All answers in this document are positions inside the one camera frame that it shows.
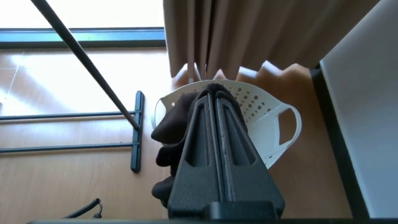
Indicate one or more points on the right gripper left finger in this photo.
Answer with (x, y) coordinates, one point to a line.
(189, 180)

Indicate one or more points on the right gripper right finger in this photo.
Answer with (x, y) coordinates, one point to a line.
(252, 183)

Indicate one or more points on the black garment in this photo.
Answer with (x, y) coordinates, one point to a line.
(174, 127)

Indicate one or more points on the white laundry basket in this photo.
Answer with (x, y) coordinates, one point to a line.
(267, 130)

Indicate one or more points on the black clothes rack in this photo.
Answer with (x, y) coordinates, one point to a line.
(136, 130)

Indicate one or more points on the brown curtain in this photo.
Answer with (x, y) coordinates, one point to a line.
(264, 31)

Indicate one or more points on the window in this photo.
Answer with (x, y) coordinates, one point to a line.
(81, 37)

